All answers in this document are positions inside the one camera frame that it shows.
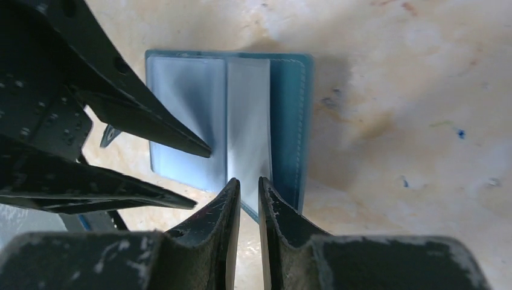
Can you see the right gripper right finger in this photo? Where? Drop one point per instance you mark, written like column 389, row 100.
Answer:
column 299, row 255

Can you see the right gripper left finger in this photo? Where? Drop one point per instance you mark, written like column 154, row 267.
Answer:
column 199, row 253

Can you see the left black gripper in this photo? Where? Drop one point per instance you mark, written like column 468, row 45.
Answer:
column 38, row 109

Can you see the blue card holder wallet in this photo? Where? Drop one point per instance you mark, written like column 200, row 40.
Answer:
column 254, row 111

